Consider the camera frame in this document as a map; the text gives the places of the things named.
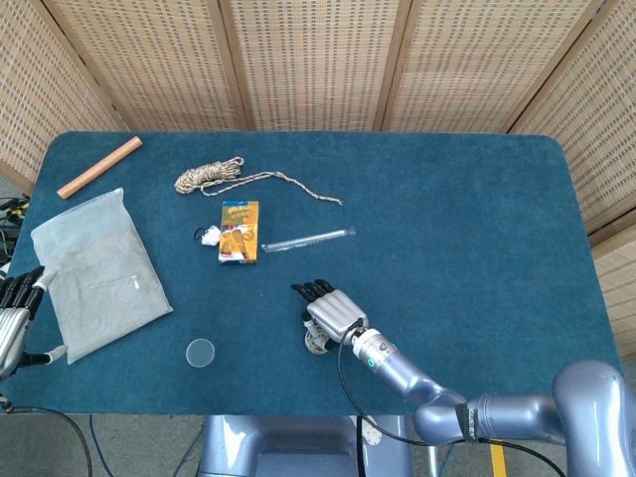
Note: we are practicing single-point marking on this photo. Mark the silver blue robot torso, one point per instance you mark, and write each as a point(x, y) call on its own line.
point(298, 447)

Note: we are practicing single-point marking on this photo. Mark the grey zip plastic bag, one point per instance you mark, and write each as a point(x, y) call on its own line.
point(99, 268)

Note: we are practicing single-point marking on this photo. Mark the clear round plastic lid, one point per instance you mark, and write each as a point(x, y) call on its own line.
point(200, 353)

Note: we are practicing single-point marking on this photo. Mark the white crumpled paper ball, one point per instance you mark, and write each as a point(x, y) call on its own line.
point(211, 237)

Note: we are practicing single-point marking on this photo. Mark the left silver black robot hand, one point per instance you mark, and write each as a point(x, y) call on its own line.
point(12, 328)

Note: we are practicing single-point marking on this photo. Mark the woven bamboo folding screen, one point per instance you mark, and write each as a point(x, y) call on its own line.
point(318, 59)

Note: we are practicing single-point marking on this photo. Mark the yellow blue cardboard box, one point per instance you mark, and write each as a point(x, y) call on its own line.
point(238, 233)

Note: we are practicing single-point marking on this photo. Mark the clear wrapped drinking straw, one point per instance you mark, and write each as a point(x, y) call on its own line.
point(308, 239)

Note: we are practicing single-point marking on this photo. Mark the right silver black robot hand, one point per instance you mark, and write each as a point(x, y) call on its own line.
point(335, 313)

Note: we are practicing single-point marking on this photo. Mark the wooden round rod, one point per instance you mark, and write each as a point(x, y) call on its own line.
point(99, 168)

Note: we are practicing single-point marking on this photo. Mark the blue felt table cloth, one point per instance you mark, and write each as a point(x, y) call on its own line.
point(447, 223)

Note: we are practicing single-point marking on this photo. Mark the small object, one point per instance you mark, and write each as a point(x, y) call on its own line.
point(314, 344)

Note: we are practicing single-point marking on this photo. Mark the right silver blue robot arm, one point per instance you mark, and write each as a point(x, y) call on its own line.
point(407, 377)

